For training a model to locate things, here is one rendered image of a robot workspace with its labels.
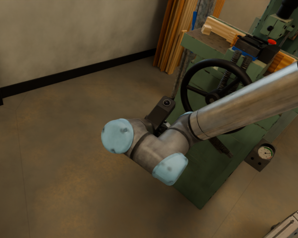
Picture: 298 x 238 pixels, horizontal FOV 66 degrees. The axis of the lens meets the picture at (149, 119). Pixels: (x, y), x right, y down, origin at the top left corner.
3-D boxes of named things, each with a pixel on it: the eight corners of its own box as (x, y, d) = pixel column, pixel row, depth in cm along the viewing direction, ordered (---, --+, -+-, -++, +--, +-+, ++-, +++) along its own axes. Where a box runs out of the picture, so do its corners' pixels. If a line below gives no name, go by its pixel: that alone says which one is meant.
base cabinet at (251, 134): (145, 164, 156) (181, 76, 110) (189, 127, 195) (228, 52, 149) (200, 211, 140) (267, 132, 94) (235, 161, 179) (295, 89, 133)
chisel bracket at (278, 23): (257, 36, 93) (269, 14, 87) (267, 31, 102) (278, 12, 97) (274, 44, 90) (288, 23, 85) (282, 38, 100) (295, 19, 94)
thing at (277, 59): (237, 54, 97) (246, 37, 92) (238, 53, 98) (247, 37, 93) (272, 72, 91) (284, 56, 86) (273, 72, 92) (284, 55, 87)
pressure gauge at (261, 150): (251, 156, 96) (262, 143, 91) (254, 151, 99) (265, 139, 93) (265, 165, 94) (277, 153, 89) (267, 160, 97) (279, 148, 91)
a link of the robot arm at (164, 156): (200, 144, 52) (161, 119, 56) (177, 174, 44) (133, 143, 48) (188, 165, 57) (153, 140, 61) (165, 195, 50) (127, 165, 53)
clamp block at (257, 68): (215, 69, 88) (226, 47, 82) (229, 61, 97) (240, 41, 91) (250, 89, 82) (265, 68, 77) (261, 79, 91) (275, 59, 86)
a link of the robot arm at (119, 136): (120, 164, 49) (92, 141, 51) (141, 155, 59) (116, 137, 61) (138, 133, 47) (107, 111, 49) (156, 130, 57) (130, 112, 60)
